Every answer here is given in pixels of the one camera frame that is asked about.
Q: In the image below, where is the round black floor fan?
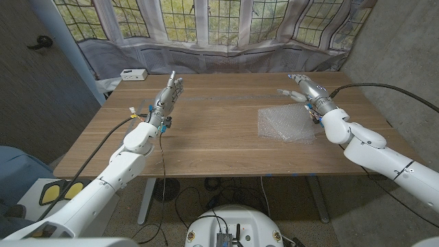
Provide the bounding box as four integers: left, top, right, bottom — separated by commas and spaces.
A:
153, 177, 181, 203

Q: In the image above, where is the grey tape outline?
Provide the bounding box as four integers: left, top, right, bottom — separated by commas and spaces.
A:
104, 94, 347, 176

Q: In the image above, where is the clear bubble wrap sheet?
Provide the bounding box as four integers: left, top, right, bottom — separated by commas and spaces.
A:
257, 102, 325, 145

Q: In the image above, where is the thin black left wrist cable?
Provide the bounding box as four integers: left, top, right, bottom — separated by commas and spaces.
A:
132, 130, 169, 246

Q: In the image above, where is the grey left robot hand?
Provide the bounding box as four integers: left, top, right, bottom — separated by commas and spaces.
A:
146, 71, 185, 130

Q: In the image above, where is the white table leg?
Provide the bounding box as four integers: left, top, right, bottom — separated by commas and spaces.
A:
306, 175, 331, 224
137, 177, 157, 226

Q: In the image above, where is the printed window backdrop cloth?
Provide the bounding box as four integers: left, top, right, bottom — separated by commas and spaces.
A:
53, 0, 378, 99

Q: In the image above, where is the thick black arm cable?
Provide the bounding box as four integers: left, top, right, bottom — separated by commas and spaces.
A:
36, 115, 152, 222
329, 82, 439, 114

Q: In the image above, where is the white pedal platform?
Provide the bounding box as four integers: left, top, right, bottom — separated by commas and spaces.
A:
16, 177, 121, 237

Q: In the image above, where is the black floor cable bundle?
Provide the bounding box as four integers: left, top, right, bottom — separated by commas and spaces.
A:
174, 176, 261, 220

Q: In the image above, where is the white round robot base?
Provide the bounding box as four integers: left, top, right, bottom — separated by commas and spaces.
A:
184, 204, 285, 247

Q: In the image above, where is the blue fabric seat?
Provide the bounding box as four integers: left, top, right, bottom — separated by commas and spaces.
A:
0, 145, 56, 237

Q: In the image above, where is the white connector with wires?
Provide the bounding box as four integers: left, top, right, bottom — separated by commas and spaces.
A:
128, 106, 148, 121

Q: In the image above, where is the pale blue door frame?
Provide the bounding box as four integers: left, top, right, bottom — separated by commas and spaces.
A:
27, 0, 106, 106

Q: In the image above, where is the black yellow foot pedal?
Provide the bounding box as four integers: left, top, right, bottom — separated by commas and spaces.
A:
38, 179, 87, 207

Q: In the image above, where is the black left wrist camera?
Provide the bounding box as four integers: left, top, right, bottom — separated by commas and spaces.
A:
159, 116, 173, 134

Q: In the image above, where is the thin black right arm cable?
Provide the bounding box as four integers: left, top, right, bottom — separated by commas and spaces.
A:
337, 143, 439, 230

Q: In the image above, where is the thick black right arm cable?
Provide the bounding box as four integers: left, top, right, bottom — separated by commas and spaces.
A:
329, 82, 439, 114

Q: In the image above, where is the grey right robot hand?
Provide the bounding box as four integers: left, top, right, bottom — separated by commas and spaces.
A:
276, 73, 339, 117

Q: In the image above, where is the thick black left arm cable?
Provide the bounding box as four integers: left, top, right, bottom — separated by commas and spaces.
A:
36, 115, 152, 222

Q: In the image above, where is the small white box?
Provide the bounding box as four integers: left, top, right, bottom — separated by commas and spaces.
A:
119, 69, 149, 82

